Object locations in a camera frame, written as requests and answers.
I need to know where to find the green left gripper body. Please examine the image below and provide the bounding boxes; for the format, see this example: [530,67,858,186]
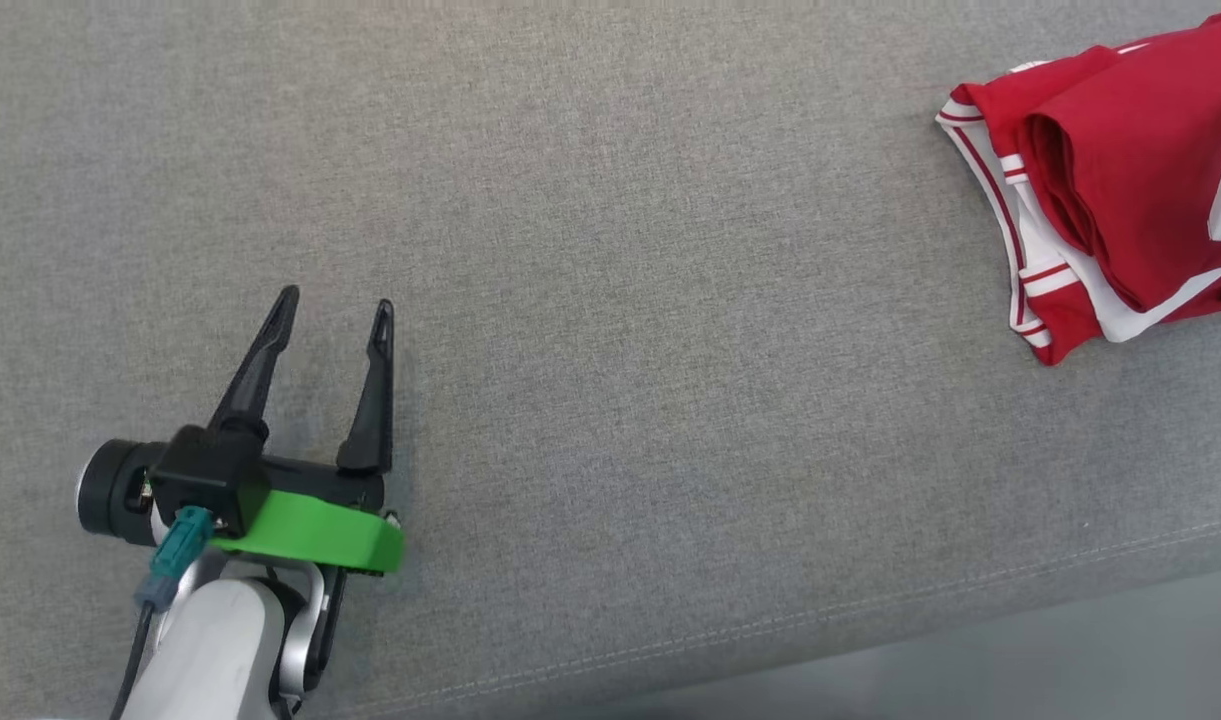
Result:
[77,439,407,577]

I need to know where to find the red white jersey shirt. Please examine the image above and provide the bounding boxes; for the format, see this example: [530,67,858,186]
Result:
[934,0,1221,367]

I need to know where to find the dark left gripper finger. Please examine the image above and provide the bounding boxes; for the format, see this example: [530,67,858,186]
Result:
[335,297,397,475]
[207,284,302,448]

